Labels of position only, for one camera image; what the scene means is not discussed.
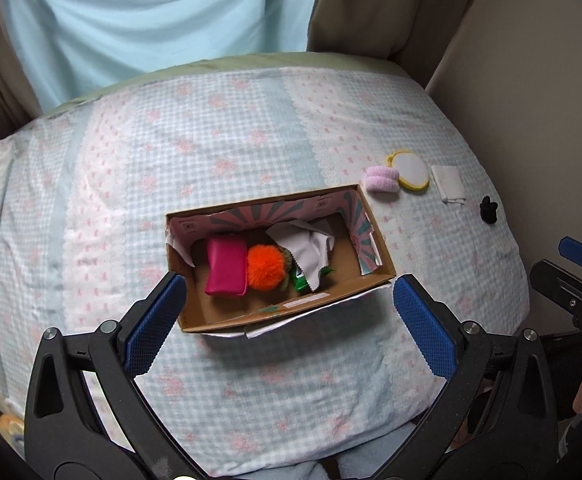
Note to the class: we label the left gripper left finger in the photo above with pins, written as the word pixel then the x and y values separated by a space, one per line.
pixel 85 416

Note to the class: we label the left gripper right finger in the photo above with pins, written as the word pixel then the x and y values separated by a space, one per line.
pixel 494 417

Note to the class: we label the black fabric scrunchie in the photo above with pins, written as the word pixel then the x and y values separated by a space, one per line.
pixel 488 210

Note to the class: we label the white paper towel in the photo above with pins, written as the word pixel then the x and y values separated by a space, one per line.
pixel 449 184

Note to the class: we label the magenta leather pouch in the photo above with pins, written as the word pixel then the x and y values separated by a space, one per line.
pixel 227 257

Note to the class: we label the grey lens cleaning cloth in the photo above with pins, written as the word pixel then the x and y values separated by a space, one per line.
pixel 309 244

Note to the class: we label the pastel checkered floral quilt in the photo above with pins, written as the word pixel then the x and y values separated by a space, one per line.
pixel 83 199

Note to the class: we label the yellow rimmed round mirror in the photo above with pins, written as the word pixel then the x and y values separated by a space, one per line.
pixel 413 174

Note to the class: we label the open cardboard box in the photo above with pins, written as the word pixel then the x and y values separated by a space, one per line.
pixel 359 262

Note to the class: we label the pink fuzzy scrunchie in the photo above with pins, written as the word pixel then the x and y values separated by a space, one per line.
pixel 382 179

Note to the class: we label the orange fluffy pompom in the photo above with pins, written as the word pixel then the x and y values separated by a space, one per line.
pixel 265 267

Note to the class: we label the green bed sheet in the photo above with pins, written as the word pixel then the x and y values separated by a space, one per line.
pixel 239 63

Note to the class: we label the light blue hanging sheet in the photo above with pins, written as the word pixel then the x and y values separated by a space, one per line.
pixel 69 48

